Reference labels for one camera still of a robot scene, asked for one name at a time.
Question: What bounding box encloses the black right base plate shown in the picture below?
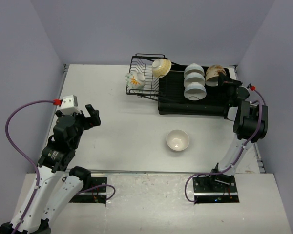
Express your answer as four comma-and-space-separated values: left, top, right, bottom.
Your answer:
192, 175, 239, 204

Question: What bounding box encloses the white green floral bowl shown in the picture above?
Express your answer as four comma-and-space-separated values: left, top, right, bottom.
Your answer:
125, 71, 146, 90

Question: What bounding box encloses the beige floral bowl back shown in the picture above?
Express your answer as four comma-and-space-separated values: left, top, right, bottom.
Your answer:
207, 64, 224, 73

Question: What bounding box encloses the beige floral bowl front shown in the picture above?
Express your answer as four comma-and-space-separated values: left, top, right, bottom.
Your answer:
166, 129, 190, 152

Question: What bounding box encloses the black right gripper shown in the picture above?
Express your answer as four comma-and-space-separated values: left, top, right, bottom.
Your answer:
217, 73, 243, 105

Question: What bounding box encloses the yellow patterned bowl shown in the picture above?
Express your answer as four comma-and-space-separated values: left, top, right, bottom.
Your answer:
152, 58, 172, 78

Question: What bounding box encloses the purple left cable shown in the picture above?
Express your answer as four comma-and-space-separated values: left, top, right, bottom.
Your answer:
5, 99, 62, 232

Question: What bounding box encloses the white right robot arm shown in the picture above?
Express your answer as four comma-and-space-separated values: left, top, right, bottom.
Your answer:
208, 73, 268, 192

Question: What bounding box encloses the beige floral bowl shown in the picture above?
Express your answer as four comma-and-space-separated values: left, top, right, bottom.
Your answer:
166, 129, 190, 152
205, 68, 227, 87
207, 64, 224, 73

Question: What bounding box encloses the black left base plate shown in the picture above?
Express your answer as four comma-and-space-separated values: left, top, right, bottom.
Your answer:
70, 176, 107, 204

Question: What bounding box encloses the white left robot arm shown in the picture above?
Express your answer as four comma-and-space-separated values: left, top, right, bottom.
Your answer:
0, 100, 101, 234

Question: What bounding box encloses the black wire dish rack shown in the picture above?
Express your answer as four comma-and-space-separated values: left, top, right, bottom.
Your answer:
126, 53, 174, 102

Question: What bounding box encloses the white bowl front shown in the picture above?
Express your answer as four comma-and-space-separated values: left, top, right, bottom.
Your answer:
184, 82, 207, 101

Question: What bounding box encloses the white bowl back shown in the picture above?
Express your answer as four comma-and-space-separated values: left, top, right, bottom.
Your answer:
184, 63, 205, 76

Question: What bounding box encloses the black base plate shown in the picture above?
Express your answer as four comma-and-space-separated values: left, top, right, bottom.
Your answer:
70, 176, 107, 204
192, 175, 239, 204

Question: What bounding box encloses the white bowl middle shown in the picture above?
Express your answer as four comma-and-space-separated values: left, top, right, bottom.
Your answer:
184, 72, 205, 88

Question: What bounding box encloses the black dish drying tray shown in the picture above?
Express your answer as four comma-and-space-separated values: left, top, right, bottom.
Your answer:
158, 64, 233, 117

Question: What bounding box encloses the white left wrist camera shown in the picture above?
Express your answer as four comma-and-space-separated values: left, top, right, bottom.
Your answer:
59, 95, 81, 115

